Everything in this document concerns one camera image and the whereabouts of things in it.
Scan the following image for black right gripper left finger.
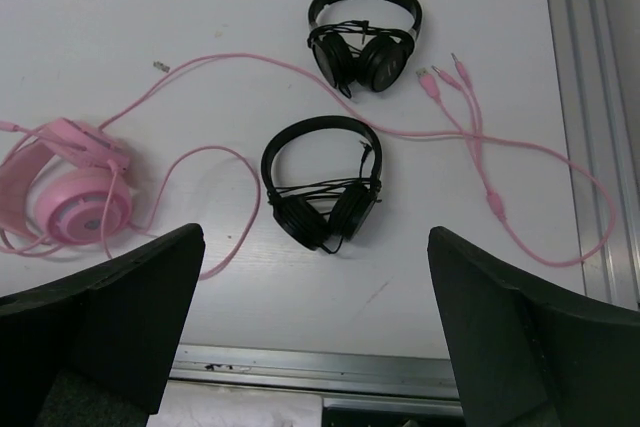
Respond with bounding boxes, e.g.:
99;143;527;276
1;224;205;426

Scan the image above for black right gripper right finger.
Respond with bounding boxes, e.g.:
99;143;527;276
427;227;639;426

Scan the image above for pink headphones with cable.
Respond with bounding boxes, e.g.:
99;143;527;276
1;53;617;280

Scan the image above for near black headphones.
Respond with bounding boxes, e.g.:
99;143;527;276
260;116;383;255

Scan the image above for black headphones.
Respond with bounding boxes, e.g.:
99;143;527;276
260;116;383;255
307;0;423;99

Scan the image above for far black headphones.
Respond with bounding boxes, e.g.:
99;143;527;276
307;0;423;99

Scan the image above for small debris scrap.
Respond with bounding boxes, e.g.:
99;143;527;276
153;61;170;72

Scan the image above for aluminium rail front edge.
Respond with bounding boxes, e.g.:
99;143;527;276
170;344;458;399

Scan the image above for aluminium rail right side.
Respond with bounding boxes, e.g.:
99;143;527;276
548;0;639;310

